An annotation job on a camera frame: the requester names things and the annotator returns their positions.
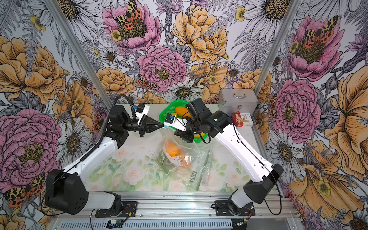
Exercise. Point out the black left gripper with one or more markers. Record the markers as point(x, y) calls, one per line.
point(149, 124)

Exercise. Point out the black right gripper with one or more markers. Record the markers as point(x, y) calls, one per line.
point(185, 134)

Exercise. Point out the clear zip-top bag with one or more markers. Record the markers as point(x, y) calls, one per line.
point(186, 149)

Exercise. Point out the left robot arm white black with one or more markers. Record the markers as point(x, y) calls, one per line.
point(65, 189)

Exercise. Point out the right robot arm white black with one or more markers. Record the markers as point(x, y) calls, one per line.
point(263, 174)

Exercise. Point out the pile of clear zip bags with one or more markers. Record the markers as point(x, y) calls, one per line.
point(208, 179)

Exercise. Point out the green plastic basket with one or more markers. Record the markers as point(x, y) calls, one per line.
point(171, 109)

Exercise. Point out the silver metal case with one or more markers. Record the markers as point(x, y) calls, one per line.
point(237, 100)

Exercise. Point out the red white snack box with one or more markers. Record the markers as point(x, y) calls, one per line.
point(242, 120)

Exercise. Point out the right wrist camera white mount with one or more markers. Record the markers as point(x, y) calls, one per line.
point(175, 123)

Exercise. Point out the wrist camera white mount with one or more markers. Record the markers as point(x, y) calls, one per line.
point(141, 110)
point(175, 123)

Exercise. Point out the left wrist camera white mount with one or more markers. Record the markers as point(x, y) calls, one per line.
point(141, 110)

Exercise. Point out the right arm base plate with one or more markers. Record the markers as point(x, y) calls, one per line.
point(226, 208)

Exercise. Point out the aluminium front rail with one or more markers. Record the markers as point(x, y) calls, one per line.
point(151, 205)

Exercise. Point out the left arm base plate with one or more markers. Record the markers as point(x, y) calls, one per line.
point(121, 210)

